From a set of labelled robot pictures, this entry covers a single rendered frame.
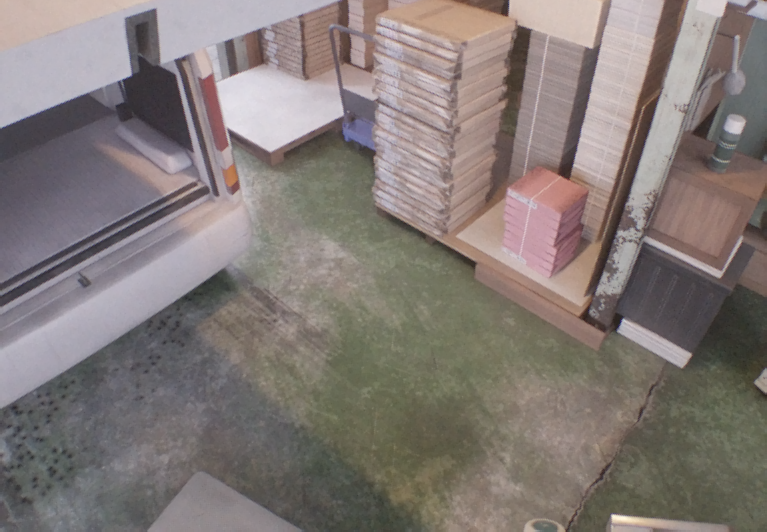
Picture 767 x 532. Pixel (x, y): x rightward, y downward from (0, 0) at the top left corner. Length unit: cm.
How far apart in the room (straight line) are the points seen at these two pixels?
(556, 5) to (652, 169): 88
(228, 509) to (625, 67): 222
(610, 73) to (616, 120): 21
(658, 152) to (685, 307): 71
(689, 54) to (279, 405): 192
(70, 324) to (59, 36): 159
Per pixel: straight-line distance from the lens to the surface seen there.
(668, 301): 256
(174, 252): 229
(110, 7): 76
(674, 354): 270
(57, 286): 230
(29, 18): 77
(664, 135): 212
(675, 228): 237
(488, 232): 295
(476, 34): 246
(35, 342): 221
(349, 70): 454
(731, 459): 257
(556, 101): 278
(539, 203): 257
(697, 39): 199
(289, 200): 331
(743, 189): 226
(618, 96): 264
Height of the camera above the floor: 196
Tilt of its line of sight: 41 degrees down
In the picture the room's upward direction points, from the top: straight up
